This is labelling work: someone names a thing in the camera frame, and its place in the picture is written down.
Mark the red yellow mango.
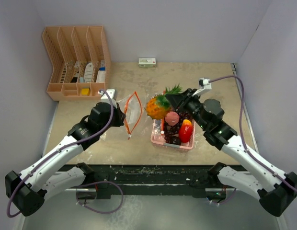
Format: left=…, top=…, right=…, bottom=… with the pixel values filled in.
left=179, top=119, right=194, bottom=143

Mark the peach plastic file organizer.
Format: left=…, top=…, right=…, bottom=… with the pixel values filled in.
left=42, top=25, right=112, bottom=101

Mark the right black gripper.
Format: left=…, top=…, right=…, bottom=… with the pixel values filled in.
left=166, top=88, right=208, bottom=130

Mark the blue white box in organizer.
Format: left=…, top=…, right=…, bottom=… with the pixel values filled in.
left=95, top=60, right=106, bottom=83

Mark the pink perforated plastic basket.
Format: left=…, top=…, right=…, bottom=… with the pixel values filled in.
left=150, top=115, right=195, bottom=151

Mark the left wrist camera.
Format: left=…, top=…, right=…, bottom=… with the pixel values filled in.
left=98, top=89, right=117, bottom=100

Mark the small green white box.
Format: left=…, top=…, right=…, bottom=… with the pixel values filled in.
left=138, top=57, right=156, bottom=68

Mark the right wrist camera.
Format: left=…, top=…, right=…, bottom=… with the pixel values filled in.
left=193, top=78, right=212, bottom=97

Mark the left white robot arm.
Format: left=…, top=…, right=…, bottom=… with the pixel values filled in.
left=5, top=101, right=126, bottom=218

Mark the orange toy pineapple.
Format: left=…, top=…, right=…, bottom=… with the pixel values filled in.
left=145, top=84, right=182, bottom=120

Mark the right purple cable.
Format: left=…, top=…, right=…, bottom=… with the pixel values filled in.
left=208, top=75, right=297, bottom=195

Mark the yellow block in organizer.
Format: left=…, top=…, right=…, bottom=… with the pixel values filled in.
left=80, top=88, right=91, bottom=96

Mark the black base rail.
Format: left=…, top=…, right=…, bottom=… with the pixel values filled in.
left=66, top=162, right=238, bottom=201

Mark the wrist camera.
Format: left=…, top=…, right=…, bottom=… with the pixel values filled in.
left=98, top=89, right=117, bottom=100
left=193, top=78, right=212, bottom=97

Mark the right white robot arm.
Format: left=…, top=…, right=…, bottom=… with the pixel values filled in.
left=165, top=89, right=297, bottom=217

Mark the red purple grape bunch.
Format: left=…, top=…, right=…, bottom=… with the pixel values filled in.
left=163, top=113, right=191, bottom=143

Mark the white bottle in organizer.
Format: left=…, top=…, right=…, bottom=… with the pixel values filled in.
left=83, top=62, right=93, bottom=82

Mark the dark plum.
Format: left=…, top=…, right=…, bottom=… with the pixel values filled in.
left=169, top=136, right=182, bottom=146

